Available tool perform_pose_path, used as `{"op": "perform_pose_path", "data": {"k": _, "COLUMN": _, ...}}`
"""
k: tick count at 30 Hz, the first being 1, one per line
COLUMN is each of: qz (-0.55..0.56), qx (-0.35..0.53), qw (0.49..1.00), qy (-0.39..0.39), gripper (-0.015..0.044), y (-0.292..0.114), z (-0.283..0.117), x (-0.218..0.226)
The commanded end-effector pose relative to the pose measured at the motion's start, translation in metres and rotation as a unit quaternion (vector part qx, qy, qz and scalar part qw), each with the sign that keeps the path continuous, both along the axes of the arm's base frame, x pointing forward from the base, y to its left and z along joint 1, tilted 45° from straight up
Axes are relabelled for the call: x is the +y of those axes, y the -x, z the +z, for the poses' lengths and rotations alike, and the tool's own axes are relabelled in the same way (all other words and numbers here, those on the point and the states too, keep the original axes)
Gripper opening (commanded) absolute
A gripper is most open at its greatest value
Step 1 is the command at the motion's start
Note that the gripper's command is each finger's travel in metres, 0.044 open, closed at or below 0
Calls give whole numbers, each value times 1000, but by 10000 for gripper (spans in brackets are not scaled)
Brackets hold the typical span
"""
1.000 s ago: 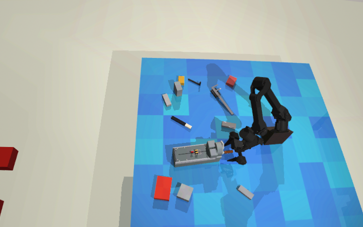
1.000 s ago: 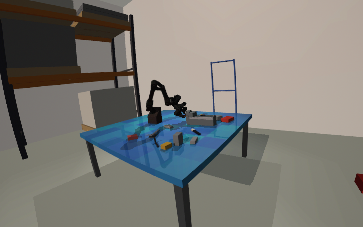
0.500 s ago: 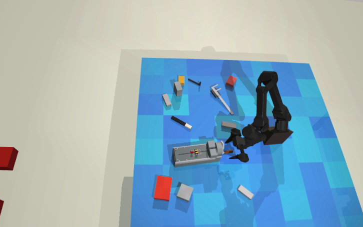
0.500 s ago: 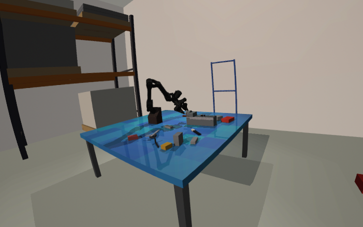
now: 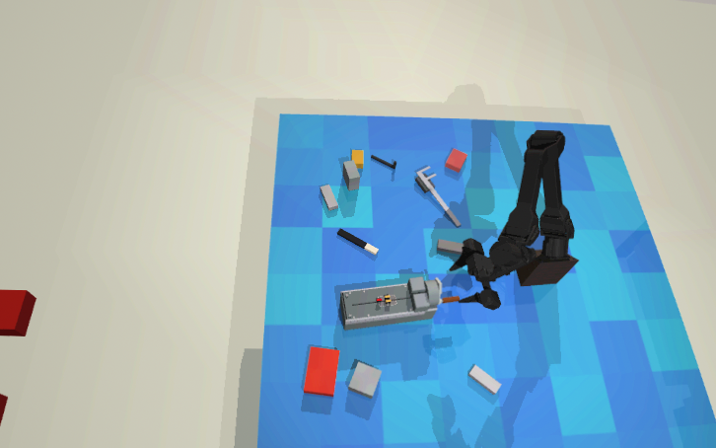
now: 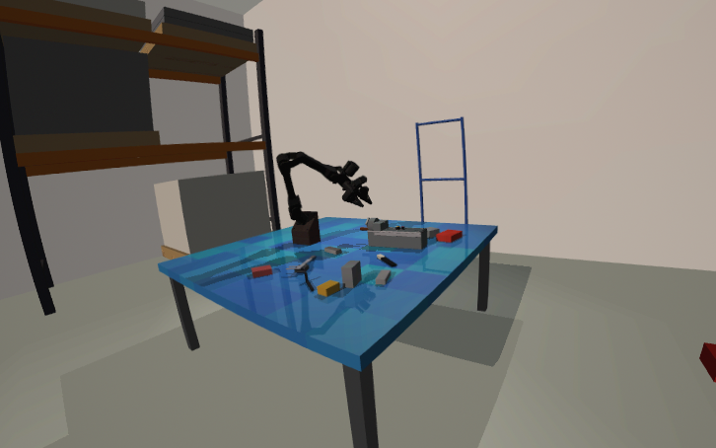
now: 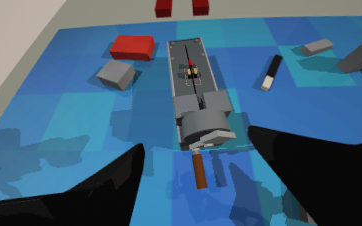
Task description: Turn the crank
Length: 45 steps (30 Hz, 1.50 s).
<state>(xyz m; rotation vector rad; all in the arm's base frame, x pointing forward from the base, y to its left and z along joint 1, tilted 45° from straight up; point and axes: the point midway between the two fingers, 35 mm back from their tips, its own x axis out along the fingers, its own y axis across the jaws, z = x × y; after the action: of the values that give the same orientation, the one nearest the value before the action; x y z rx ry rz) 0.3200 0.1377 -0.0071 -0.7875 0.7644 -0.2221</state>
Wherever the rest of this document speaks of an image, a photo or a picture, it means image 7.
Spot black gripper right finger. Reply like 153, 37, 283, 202
247, 126, 362, 226

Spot red rectangular block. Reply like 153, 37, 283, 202
109, 35, 155, 61

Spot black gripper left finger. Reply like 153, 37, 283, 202
0, 143, 145, 226

